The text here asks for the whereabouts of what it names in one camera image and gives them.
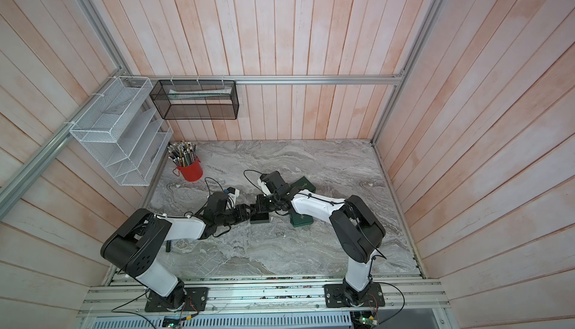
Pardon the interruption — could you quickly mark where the black mesh basket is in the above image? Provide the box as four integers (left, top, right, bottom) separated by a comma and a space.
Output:
151, 79, 240, 120

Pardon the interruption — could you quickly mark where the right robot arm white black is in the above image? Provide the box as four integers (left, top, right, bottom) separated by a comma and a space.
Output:
258, 171, 386, 308

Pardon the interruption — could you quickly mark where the aluminium frame rail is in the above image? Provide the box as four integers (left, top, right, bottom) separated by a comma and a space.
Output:
127, 75, 403, 85

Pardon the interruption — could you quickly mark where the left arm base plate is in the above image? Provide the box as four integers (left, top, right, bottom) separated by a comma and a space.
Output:
145, 286, 209, 313

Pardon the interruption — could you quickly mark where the green jewelry box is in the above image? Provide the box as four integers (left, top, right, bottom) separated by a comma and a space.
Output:
250, 213, 270, 224
293, 176, 316, 193

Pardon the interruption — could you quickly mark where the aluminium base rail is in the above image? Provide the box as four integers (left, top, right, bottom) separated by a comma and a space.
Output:
78, 275, 450, 317

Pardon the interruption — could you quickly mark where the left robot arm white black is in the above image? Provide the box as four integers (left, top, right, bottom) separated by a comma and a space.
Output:
100, 191, 253, 311

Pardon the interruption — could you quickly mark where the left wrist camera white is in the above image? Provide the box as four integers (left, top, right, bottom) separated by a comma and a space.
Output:
224, 187, 240, 209

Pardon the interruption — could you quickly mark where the white wire mesh shelf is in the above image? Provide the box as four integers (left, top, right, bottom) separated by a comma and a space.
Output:
70, 76, 173, 187

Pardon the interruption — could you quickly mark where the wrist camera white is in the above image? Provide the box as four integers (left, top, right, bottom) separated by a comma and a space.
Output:
257, 179, 271, 196
224, 187, 240, 209

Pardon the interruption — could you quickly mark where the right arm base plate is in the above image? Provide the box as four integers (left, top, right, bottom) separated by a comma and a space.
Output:
323, 283, 385, 308

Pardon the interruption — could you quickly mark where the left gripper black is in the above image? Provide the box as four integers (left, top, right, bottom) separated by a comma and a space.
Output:
216, 203, 257, 227

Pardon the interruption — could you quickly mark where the red pencil cup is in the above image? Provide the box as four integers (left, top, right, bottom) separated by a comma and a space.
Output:
172, 158, 204, 182

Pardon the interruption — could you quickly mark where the right green jewelry box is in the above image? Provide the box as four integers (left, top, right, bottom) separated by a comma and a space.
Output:
293, 176, 316, 193

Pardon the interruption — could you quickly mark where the left green jewelry box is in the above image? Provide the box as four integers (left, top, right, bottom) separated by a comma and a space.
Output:
250, 213, 270, 224

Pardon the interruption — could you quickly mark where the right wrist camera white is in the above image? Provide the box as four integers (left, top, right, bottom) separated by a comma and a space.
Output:
257, 179, 271, 196

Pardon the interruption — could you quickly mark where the pencils bundle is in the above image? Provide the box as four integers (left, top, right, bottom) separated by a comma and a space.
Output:
167, 141, 198, 167

